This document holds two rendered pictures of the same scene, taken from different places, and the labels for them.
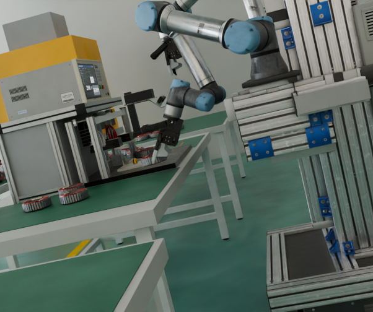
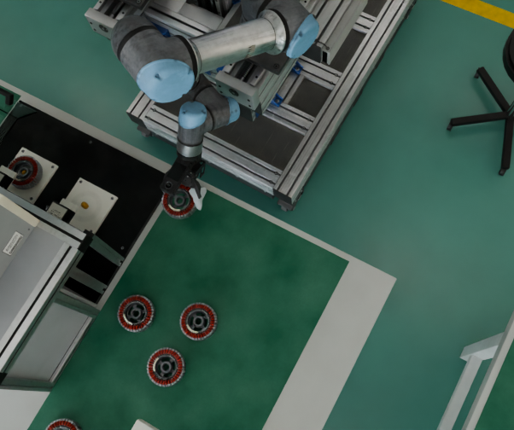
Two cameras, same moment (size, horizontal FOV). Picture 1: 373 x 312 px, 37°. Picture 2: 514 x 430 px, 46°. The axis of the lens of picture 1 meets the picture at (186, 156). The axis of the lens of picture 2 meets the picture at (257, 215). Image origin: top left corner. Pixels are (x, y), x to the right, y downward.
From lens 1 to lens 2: 2.37 m
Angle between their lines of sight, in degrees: 73
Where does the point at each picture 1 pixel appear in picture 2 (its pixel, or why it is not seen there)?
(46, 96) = not seen: outside the picture
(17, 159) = (31, 365)
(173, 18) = (211, 61)
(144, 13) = (174, 84)
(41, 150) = (54, 324)
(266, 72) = not seen: hidden behind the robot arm
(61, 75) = not seen: outside the picture
